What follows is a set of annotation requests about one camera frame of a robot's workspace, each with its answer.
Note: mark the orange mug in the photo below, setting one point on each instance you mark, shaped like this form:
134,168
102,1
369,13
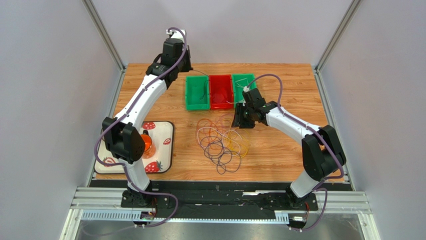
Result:
148,146

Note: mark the green plastic bin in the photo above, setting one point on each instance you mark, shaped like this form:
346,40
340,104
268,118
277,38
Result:
239,81
197,93

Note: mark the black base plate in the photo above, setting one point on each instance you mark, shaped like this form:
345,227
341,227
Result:
216,196

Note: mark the strawberry print white tray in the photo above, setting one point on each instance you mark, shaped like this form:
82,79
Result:
162,136

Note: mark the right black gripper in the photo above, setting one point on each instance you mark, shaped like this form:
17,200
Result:
240,116

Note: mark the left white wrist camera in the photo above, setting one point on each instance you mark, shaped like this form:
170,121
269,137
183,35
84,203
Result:
175,34

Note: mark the left green plastic bin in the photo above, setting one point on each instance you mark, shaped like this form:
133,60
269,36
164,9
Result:
197,93

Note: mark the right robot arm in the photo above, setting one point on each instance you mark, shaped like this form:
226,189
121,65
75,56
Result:
322,152

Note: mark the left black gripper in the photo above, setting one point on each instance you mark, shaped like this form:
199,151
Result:
187,67

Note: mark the red plastic bin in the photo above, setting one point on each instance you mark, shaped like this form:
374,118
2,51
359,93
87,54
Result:
221,92

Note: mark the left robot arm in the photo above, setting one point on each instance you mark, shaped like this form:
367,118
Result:
121,134

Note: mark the aluminium frame rail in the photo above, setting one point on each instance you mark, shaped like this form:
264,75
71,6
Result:
103,204

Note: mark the right green plastic bin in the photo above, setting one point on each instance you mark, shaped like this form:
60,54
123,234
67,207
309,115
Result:
239,81

